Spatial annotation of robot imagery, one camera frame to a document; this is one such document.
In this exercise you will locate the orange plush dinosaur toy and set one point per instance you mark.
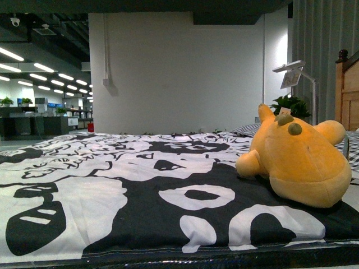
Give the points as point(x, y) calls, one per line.
point(300, 161)

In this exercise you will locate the black and white patterned blanket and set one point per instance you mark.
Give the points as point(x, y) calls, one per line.
point(102, 196)

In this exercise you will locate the red bucket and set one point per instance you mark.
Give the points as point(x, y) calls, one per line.
point(90, 127)

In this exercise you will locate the white paper hang tag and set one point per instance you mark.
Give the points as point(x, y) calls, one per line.
point(285, 111)

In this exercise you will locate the green potted plant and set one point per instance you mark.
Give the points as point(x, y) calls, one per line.
point(297, 106)

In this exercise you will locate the wooden bed headboard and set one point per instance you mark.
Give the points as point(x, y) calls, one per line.
point(346, 90)

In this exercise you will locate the white security camera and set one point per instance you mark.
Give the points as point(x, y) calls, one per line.
point(15, 21)

